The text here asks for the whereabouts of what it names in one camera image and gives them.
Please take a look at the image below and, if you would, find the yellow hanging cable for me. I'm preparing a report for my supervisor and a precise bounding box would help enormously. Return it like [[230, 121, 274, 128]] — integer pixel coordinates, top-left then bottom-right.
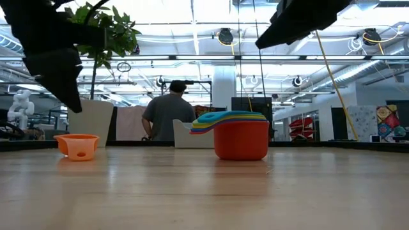
[[314, 30, 360, 142]]

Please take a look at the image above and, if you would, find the black hanging cable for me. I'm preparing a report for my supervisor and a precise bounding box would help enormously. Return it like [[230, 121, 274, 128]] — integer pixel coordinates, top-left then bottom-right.
[[252, 0, 268, 98]]

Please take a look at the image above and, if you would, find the white robot figure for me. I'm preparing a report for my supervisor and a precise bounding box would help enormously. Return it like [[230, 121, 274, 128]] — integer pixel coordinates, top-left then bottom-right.
[[6, 89, 35, 130]]

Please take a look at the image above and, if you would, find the black hanging ring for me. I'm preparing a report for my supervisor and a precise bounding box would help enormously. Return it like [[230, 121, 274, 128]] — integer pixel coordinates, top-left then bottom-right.
[[116, 61, 132, 73]]

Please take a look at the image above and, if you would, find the green leafy plant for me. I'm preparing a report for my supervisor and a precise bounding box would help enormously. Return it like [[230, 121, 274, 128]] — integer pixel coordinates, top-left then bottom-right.
[[63, 1, 142, 100]]

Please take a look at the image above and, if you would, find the red shelf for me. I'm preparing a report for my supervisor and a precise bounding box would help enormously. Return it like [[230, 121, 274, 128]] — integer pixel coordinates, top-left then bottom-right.
[[288, 116, 316, 141]]

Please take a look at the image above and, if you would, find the white plant pot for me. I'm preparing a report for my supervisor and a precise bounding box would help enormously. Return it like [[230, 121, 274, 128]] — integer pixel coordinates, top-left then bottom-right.
[[66, 98, 115, 148]]

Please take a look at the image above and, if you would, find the large blue measuring cup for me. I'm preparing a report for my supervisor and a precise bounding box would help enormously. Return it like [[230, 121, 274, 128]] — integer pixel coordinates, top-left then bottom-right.
[[190, 119, 268, 133]]

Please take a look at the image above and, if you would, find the silver ceiling duct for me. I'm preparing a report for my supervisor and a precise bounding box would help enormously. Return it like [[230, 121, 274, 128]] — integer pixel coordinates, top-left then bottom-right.
[[314, 41, 409, 92]]

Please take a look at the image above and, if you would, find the orange measuring cup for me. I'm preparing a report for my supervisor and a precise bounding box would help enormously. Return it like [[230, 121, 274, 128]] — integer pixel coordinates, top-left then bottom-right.
[[53, 134, 100, 162]]

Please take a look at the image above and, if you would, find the person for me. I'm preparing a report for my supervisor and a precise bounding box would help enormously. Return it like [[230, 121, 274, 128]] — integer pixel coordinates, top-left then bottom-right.
[[141, 79, 197, 142]]

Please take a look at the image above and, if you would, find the colourful patchwork quilt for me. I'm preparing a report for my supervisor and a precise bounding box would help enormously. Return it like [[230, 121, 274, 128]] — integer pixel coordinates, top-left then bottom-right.
[[376, 104, 401, 143]]

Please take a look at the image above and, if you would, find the teal measuring cup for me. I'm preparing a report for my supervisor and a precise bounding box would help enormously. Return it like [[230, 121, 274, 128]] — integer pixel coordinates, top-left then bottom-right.
[[196, 111, 266, 124]]

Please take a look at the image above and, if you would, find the grey plastic basket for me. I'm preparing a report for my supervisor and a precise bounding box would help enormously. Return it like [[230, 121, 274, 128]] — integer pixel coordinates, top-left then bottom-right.
[[172, 118, 215, 150]]

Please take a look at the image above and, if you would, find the yellow measuring cup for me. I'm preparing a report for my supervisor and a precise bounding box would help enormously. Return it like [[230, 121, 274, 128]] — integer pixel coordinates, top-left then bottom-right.
[[191, 117, 268, 129]]

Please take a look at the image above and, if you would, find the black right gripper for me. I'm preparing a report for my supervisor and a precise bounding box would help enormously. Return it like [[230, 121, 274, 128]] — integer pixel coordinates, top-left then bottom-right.
[[255, 0, 352, 49]]

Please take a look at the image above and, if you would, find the red measuring cup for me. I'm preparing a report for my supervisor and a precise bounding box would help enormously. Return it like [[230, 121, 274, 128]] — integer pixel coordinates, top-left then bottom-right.
[[189, 120, 270, 161]]

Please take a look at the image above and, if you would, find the white pillar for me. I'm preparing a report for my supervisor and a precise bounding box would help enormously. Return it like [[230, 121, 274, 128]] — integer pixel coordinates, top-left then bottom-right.
[[212, 65, 238, 112]]

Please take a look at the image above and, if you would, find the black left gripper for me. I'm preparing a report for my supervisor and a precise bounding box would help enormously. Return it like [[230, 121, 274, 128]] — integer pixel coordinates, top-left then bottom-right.
[[0, 0, 108, 113]]

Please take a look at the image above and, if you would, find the black table frame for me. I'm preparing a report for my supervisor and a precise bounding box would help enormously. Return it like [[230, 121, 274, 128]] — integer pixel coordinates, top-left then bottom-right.
[[0, 139, 409, 153]]

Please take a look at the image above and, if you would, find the orange patterned cloth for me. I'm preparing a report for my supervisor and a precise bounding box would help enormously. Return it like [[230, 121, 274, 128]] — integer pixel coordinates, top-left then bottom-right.
[[194, 104, 226, 119]]

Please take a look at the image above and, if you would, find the white patterned cloth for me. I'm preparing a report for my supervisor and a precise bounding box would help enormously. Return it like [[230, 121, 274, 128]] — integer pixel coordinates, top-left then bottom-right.
[[346, 105, 378, 142]]

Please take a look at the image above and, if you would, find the pink curtain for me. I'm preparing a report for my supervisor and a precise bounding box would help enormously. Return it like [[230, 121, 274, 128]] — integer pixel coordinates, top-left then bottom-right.
[[116, 105, 151, 141]]

